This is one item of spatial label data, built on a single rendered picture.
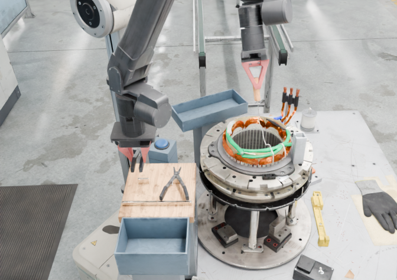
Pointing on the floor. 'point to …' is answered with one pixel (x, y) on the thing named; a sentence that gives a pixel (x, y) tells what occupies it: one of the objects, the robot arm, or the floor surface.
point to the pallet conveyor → (280, 53)
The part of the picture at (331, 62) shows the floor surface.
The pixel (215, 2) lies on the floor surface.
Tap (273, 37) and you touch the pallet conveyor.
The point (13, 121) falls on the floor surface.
